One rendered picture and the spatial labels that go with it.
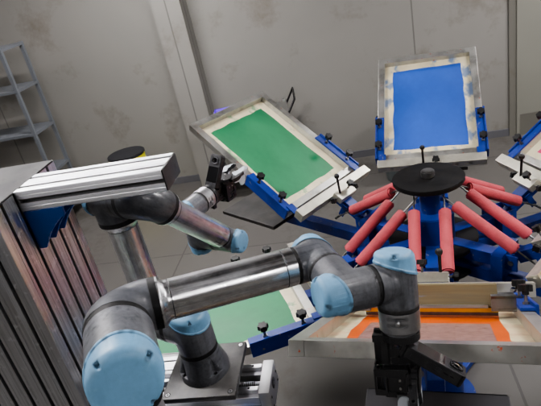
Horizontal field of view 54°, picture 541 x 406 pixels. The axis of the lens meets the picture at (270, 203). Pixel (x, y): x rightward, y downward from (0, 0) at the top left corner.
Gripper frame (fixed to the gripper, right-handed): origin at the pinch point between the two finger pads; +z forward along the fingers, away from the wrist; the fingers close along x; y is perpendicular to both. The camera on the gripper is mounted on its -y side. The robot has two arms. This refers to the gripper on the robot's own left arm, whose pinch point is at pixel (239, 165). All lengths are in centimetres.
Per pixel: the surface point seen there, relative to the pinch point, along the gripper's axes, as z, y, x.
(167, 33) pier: 285, 29, -275
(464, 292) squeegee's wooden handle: -2, 29, 82
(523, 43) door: 446, 64, 44
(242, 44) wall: 336, 51, -219
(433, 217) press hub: 64, 45, 56
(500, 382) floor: 87, 156, 94
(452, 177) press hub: 69, 28, 61
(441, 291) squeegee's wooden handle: -4, 29, 75
